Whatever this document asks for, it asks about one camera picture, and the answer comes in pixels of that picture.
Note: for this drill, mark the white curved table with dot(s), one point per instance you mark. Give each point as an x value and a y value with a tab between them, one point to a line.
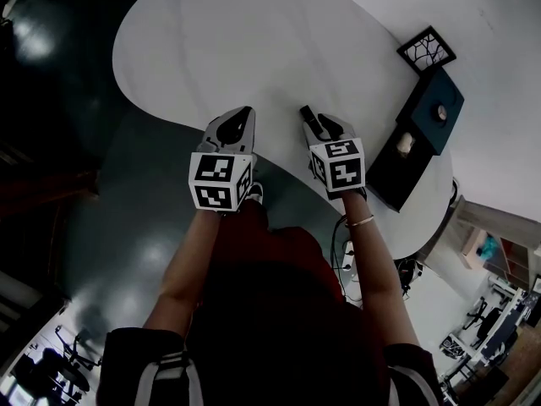
253	36

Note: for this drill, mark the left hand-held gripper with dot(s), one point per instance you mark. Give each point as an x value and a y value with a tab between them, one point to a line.
213	184

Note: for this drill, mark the person's left shoe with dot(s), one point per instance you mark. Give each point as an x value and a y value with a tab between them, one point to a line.
256	193

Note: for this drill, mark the dark blue stepped box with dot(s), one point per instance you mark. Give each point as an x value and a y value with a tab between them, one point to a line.
449	88

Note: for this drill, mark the person's red garment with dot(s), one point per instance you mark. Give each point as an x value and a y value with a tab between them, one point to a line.
270	248

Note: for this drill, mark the white power strip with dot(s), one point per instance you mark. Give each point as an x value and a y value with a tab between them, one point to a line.
348	255

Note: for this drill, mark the black picture frame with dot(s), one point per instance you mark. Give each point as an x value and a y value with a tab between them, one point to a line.
427	51

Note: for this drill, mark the person's black striped top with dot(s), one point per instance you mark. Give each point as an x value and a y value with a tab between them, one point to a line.
135	366

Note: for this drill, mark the wooden shelf unit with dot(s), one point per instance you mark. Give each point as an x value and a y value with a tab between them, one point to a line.
511	226

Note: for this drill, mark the person's right forearm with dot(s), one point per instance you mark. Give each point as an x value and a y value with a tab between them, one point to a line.
380	277

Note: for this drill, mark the black office chair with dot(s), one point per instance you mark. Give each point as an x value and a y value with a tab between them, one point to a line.
486	319

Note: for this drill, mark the small black rectangular object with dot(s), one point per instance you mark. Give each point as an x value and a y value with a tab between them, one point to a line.
307	114

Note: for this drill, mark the person's left forearm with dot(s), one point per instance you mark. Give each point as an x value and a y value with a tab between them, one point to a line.
186	269

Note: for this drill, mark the teal item on shelf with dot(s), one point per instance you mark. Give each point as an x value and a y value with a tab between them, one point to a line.
489	248

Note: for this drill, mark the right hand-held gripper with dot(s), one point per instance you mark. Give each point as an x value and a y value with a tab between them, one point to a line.
344	169

